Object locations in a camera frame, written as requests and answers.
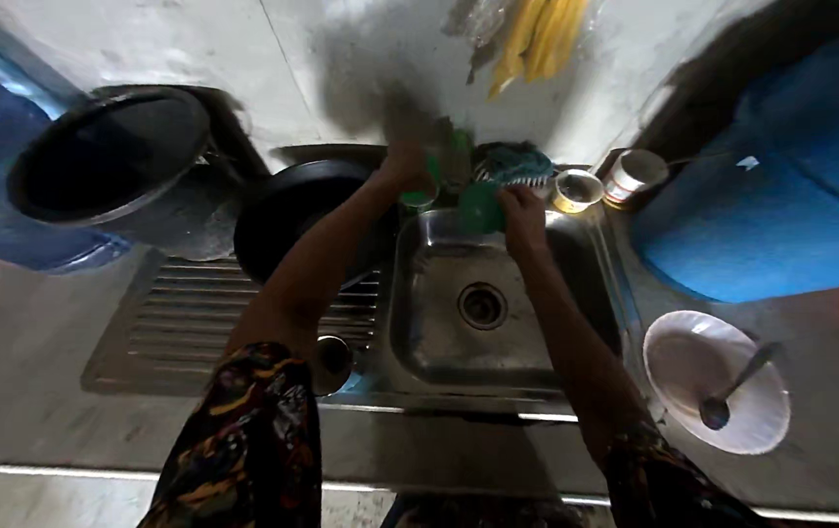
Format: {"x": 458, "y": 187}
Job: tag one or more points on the person's left hand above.
{"x": 403, "y": 163}

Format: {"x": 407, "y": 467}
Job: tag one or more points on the person's right hand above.
{"x": 526, "y": 224}

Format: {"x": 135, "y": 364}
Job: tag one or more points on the person's left fingers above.
{"x": 415, "y": 151}

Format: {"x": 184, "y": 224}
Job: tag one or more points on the person's right fingers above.
{"x": 513, "y": 198}

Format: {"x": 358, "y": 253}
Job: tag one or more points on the green round cup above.
{"x": 479, "y": 208}

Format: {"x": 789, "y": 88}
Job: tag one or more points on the clear green cup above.
{"x": 418, "y": 197}

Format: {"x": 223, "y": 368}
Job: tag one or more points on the person's left forearm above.
{"x": 309, "y": 279}

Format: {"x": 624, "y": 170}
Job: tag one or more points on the person's right forearm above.
{"x": 573, "y": 330}

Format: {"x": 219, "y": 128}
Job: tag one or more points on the green bottle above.
{"x": 459, "y": 150}

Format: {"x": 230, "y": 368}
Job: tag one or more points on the yellow white plastic tub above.
{"x": 578, "y": 189}

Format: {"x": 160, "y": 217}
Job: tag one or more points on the round sink drain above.
{"x": 482, "y": 306}

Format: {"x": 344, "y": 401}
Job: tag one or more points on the white can with red label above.
{"x": 632, "y": 177}

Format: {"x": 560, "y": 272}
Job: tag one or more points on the clear plastic bag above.
{"x": 484, "y": 23}

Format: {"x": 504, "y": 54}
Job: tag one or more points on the black round basin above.
{"x": 273, "y": 220}

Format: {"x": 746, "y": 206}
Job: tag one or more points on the yellow plastic bag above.
{"x": 540, "y": 40}

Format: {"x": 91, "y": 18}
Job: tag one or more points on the stainless steel sink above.
{"x": 434, "y": 337}

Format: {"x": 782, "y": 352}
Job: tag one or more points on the stainless steel cup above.
{"x": 334, "y": 359}

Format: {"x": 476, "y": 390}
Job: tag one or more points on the black bucket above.
{"x": 170, "y": 209}

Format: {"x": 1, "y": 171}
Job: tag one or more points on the large blue barrel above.
{"x": 779, "y": 183}

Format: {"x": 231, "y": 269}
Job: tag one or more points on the metal spoon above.
{"x": 716, "y": 413}

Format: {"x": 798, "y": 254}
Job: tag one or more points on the person's body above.
{"x": 485, "y": 512}

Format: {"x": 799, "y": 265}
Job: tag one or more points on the white scalloped bowl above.
{"x": 764, "y": 411}

